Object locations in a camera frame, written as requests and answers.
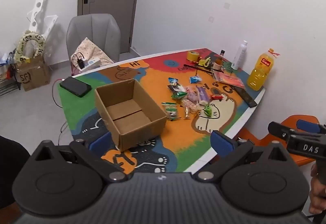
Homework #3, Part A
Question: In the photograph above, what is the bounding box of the grey door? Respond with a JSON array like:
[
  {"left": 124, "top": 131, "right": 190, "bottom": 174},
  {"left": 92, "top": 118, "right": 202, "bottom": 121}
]
[{"left": 78, "top": 0, "right": 144, "bottom": 54}]

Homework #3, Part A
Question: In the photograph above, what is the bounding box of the black clothes hanger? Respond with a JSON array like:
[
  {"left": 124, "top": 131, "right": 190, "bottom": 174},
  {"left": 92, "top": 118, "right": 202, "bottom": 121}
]
[{"left": 184, "top": 63, "right": 225, "bottom": 75}]

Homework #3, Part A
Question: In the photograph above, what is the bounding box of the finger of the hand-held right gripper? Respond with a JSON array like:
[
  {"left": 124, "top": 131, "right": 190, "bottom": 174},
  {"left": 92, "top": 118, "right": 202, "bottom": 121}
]
[
  {"left": 268, "top": 122, "right": 303, "bottom": 139},
  {"left": 296, "top": 119, "right": 326, "bottom": 135}
]

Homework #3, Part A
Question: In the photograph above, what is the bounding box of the printed cardboard box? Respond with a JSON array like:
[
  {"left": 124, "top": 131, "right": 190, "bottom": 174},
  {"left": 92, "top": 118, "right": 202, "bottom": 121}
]
[{"left": 16, "top": 57, "right": 52, "bottom": 92}]

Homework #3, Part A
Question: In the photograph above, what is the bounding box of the green triangular snack packet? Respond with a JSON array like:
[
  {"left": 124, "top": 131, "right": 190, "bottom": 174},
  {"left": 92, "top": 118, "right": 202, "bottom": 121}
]
[{"left": 202, "top": 103, "right": 213, "bottom": 118}]

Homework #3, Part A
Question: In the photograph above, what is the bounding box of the white spray bottle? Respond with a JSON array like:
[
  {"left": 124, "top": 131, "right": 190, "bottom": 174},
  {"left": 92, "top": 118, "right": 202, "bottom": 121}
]
[{"left": 231, "top": 40, "right": 248, "bottom": 70}]

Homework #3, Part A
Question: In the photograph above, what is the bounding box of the clear plastic bag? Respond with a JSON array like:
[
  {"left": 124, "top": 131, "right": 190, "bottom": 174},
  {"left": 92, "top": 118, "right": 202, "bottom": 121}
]
[{"left": 0, "top": 49, "right": 17, "bottom": 79}]

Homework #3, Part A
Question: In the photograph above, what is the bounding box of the white small box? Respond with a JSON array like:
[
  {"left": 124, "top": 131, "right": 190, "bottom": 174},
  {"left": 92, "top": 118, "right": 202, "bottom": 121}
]
[{"left": 83, "top": 59, "right": 100, "bottom": 72}]

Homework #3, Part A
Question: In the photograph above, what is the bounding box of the black flat bar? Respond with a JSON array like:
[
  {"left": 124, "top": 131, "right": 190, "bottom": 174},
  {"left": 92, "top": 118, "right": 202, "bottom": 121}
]
[{"left": 233, "top": 85, "right": 258, "bottom": 108}]

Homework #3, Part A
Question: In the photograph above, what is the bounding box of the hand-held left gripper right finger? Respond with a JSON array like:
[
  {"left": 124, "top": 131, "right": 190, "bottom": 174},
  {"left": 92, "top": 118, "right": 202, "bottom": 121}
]
[{"left": 197, "top": 130, "right": 294, "bottom": 183}]

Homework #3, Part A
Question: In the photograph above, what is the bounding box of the grey chair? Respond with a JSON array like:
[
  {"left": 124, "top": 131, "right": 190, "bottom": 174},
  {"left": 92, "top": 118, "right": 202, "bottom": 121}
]
[{"left": 66, "top": 13, "right": 121, "bottom": 67}]

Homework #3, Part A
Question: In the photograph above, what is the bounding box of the metal floor rack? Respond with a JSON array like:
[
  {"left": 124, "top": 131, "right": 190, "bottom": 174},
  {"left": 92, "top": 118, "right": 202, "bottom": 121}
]
[{"left": 0, "top": 76, "right": 21, "bottom": 97}]

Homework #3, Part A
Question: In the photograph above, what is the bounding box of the brown cardboard box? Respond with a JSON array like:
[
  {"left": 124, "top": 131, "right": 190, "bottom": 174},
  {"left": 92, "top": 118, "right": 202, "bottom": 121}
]
[{"left": 95, "top": 79, "right": 168, "bottom": 152}]

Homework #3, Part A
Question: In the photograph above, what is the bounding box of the orange chair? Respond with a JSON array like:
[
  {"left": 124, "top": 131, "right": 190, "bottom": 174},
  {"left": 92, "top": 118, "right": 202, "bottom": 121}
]
[{"left": 236, "top": 115, "right": 322, "bottom": 167}]

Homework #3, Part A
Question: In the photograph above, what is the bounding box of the red cable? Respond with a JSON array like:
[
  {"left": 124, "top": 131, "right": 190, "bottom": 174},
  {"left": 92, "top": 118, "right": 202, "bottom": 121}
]
[{"left": 52, "top": 77, "right": 70, "bottom": 146}]

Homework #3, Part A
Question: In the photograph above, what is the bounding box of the clear packet with green label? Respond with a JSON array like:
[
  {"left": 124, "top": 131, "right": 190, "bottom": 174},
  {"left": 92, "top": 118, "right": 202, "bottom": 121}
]
[{"left": 162, "top": 102, "right": 178, "bottom": 121}]

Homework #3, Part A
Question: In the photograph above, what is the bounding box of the pink snack packet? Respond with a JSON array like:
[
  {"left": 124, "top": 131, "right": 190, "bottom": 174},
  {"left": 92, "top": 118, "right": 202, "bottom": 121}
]
[{"left": 184, "top": 87, "right": 199, "bottom": 101}]

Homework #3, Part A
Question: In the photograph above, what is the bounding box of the brown glass bottle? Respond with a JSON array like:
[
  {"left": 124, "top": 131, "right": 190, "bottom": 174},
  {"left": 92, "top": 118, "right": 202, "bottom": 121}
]
[{"left": 214, "top": 49, "right": 227, "bottom": 71}]

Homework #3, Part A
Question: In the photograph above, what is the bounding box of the white perforated rack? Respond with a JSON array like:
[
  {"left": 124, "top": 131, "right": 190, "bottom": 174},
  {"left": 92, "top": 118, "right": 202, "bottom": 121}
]
[{"left": 25, "top": 0, "right": 62, "bottom": 67}]

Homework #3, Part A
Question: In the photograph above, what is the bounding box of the pink biscuit packet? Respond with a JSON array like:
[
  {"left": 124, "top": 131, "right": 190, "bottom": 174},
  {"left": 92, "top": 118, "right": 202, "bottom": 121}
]
[{"left": 181, "top": 99, "right": 198, "bottom": 112}]

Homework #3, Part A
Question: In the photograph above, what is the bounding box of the yellow plush neck pillow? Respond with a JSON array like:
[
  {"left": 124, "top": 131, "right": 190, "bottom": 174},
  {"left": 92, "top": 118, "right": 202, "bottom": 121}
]
[{"left": 14, "top": 30, "right": 46, "bottom": 63}]

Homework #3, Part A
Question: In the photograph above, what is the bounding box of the person's right hand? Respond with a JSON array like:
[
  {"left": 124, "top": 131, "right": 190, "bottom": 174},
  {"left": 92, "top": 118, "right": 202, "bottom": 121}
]
[{"left": 309, "top": 162, "right": 326, "bottom": 215}]

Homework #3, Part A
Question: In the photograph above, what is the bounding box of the colourful cartoon table mat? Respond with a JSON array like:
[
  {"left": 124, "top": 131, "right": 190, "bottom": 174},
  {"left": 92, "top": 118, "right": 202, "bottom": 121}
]
[{"left": 57, "top": 48, "right": 265, "bottom": 174}]

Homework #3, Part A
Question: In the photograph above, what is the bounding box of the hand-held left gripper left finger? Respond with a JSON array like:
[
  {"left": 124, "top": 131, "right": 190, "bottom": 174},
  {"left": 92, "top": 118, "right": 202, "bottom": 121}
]
[{"left": 30, "top": 131, "right": 128, "bottom": 184}]

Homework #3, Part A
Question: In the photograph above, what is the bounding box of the red-orange flat packet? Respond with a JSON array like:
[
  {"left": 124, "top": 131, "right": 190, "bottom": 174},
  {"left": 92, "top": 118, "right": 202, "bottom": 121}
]
[{"left": 213, "top": 71, "right": 246, "bottom": 88}]

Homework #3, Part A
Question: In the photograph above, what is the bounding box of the black power bank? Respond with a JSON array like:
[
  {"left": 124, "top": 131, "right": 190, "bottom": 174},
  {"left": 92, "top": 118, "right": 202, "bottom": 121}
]
[{"left": 60, "top": 77, "right": 92, "bottom": 98}]

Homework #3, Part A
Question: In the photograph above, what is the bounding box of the purple snack packet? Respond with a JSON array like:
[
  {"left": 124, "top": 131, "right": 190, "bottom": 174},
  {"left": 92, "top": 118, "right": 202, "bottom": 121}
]
[{"left": 196, "top": 87, "right": 210, "bottom": 103}]

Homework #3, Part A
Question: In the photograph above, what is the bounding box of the floral cloth bag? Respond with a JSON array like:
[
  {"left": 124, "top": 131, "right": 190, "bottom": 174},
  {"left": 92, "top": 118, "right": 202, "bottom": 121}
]
[{"left": 71, "top": 37, "right": 114, "bottom": 75}]

